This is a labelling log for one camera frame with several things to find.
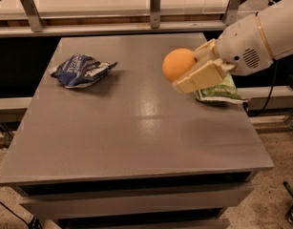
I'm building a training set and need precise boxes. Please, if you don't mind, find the orange fruit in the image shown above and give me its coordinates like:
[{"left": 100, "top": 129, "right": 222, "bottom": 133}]
[{"left": 162, "top": 49, "right": 196, "bottom": 82}]

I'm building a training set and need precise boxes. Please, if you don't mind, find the metal bracket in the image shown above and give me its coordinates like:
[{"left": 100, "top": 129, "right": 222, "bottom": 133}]
[
  {"left": 222, "top": 0, "right": 241, "bottom": 25},
  {"left": 150, "top": 0, "right": 160, "bottom": 29},
  {"left": 20, "top": 0, "right": 43, "bottom": 32}
]

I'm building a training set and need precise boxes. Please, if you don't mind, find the right metal bracket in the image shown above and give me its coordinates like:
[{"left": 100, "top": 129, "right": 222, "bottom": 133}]
[{"left": 222, "top": 0, "right": 241, "bottom": 25}]

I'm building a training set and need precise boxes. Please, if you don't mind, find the black floor cable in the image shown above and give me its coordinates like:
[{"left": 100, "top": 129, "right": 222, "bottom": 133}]
[{"left": 0, "top": 196, "right": 43, "bottom": 229}]

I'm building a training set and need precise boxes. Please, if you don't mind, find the grey drawer cabinet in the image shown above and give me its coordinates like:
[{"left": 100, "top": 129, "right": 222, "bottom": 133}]
[{"left": 0, "top": 33, "right": 273, "bottom": 229}]

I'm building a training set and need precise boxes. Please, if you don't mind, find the metal counter rail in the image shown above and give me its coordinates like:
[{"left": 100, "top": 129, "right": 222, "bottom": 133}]
[{"left": 0, "top": 21, "right": 226, "bottom": 38}]

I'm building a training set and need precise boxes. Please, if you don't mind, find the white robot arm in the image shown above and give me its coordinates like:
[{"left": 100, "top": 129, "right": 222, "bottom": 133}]
[{"left": 173, "top": 0, "right": 293, "bottom": 94}]

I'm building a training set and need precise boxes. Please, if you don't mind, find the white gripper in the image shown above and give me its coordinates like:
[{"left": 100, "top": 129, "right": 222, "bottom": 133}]
[{"left": 172, "top": 14, "right": 273, "bottom": 94}]

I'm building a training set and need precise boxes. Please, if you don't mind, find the blue chip bag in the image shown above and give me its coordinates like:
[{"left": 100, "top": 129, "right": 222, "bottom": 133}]
[{"left": 50, "top": 53, "right": 117, "bottom": 89}]

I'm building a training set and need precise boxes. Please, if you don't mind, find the middle metal bracket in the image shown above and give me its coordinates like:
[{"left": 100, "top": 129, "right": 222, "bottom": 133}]
[{"left": 150, "top": 0, "right": 160, "bottom": 29}]

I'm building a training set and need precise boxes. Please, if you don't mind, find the left metal bracket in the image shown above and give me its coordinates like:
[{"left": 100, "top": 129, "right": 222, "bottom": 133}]
[{"left": 20, "top": 0, "right": 43, "bottom": 32}]

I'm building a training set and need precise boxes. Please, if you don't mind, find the green chip bag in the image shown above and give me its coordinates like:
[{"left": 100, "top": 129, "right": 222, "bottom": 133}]
[{"left": 194, "top": 74, "right": 244, "bottom": 105}]

